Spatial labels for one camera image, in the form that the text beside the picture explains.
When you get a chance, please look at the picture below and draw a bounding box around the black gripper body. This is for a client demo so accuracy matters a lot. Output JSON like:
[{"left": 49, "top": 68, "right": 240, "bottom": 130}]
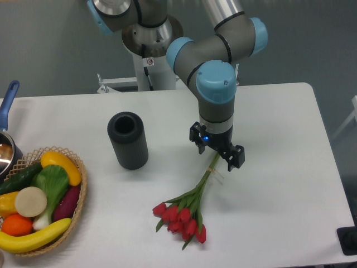
[{"left": 200, "top": 128, "right": 233, "bottom": 153}]

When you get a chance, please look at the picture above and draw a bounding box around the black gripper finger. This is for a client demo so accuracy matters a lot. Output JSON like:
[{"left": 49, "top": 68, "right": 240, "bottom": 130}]
[
  {"left": 189, "top": 122, "right": 206, "bottom": 154},
  {"left": 219, "top": 144, "right": 245, "bottom": 172}
]

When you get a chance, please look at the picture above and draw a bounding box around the red tulip bouquet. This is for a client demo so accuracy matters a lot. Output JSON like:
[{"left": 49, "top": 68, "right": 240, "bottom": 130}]
[{"left": 152, "top": 154, "right": 220, "bottom": 250}]

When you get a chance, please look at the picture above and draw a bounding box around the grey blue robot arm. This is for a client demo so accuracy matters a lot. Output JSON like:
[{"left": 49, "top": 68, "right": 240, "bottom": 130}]
[{"left": 87, "top": 1, "right": 268, "bottom": 169}]

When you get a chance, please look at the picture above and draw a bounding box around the dark grey ribbed vase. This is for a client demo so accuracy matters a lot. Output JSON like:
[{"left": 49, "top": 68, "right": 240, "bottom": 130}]
[{"left": 107, "top": 111, "right": 148, "bottom": 170}]

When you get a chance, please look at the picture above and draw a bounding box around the black device at table edge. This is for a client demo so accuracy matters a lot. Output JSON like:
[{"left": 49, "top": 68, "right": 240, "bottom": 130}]
[{"left": 336, "top": 226, "right": 356, "bottom": 256}]

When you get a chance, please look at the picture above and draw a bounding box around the green bok choy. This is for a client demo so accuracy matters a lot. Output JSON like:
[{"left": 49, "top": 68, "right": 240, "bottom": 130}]
[{"left": 31, "top": 165, "right": 69, "bottom": 231}]

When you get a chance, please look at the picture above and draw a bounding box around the purple sweet potato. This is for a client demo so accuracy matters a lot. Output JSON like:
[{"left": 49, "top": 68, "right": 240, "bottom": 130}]
[{"left": 52, "top": 186, "right": 80, "bottom": 222}]

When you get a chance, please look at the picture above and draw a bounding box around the woven wicker basket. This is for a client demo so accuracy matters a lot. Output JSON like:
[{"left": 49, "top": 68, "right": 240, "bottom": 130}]
[{"left": 5, "top": 146, "right": 87, "bottom": 256}]

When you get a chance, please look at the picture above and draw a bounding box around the beige round radish slice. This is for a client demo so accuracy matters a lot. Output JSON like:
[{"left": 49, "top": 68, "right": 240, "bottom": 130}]
[{"left": 15, "top": 186, "right": 47, "bottom": 218}]

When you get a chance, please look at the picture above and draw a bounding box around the green cucumber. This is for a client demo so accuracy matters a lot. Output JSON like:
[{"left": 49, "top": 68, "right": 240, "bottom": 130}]
[{"left": 1, "top": 162, "right": 42, "bottom": 195}]

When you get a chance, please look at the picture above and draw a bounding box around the yellow bell pepper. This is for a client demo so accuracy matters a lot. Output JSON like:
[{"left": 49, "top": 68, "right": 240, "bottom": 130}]
[{"left": 0, "top": 192, "right": 19, "bottom": 219}]

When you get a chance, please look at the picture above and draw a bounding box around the orange fruit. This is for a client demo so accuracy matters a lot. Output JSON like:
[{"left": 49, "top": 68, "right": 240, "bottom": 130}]
[{"left": 1, "top": 214, "right": 32, "bottom": 237}]

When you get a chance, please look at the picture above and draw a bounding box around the yellow banana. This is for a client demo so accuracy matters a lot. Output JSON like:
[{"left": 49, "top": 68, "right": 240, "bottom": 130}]
[{"left": 1, "top": 218, "right": 72, "bottom": 253}]

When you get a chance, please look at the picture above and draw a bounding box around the white frame at right edge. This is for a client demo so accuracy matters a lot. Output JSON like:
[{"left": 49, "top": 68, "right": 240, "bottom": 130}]
[{"left": 332, "top": 96, "right": 356, "bottom": 141}]

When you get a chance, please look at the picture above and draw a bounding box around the blue handled saucepan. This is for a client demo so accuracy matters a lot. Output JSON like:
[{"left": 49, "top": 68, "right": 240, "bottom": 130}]
[{"left": 1, "top": 80, "right": 23, "bottom": 183}]

